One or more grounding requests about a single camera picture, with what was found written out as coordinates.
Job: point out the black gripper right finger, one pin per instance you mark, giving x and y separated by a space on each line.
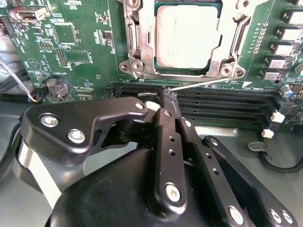
236 189

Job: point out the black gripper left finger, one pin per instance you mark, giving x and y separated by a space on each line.
71 118

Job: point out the silver CPU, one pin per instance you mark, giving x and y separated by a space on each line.
187 35

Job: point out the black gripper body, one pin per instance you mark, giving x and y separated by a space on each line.
113 201

